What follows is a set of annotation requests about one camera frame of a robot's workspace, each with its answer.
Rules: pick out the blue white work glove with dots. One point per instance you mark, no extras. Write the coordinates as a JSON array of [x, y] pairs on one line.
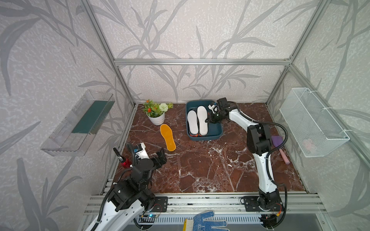
[[203, 222]]

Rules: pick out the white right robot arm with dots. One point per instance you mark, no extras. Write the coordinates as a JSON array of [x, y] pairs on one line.
[[259, 143]]

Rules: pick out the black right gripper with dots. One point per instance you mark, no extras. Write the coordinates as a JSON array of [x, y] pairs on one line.
[[211, 120]]

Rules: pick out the white wire mesh basket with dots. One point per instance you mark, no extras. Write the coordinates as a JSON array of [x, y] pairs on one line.
[[315, 129]]

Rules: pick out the clear acrylic wall shelf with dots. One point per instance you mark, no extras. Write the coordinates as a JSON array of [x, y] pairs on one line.
[[74, 135]]

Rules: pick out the potted artificial plant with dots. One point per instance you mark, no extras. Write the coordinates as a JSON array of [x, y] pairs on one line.
[[156, 112]]

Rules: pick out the teal plastic storage box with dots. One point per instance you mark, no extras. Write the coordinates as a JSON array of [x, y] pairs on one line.
[[215, 131]]

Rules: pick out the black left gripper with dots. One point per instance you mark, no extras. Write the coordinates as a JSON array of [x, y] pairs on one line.
[[162, 159]]

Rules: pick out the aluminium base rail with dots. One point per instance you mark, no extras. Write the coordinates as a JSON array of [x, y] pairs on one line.
[[232, 203]]

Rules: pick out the yellow fuzzy insole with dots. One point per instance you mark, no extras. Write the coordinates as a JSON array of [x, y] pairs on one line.
[[167, 134]]

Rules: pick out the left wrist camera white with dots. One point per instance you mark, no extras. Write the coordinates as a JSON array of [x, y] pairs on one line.
[[140, 152]]

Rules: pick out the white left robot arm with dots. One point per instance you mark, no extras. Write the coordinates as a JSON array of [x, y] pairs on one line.
[[131, 199]]

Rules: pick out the white insole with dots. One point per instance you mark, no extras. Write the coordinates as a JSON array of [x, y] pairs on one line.
[[202, 117], [192, 122]]

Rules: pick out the red orange-edged insole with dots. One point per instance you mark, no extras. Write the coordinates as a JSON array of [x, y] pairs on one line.
[[195, 135]]

